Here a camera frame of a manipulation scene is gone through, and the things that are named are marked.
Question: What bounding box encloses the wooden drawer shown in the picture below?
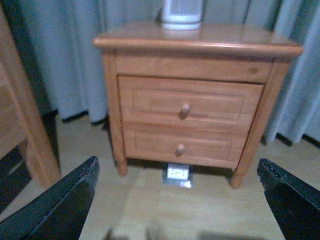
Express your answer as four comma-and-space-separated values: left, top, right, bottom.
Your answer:
123, 123, 247, 164
118, 76, 263, 134

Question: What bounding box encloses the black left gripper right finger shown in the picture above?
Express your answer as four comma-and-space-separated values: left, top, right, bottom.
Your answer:
257, 158, 320, 240

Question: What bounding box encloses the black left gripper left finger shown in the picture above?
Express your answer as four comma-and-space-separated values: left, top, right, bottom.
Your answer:
0, 156, 100, 240

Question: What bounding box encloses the white ribbed air purifier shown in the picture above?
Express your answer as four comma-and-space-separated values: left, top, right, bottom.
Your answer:
160, 0, 204, 31

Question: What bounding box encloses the wooden bed frame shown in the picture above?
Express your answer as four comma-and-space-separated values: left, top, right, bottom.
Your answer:
0, 0, 61, 211

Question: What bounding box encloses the floor power socket box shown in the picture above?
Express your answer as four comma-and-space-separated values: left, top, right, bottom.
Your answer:
162, 163, 194, 188

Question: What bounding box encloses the grey-blue curtain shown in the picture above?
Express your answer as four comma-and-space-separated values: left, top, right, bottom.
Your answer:
0, 0, 320, 143

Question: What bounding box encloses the wooden nightstand frame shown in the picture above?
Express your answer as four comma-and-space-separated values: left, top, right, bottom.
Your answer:
93, 21, 303, 189

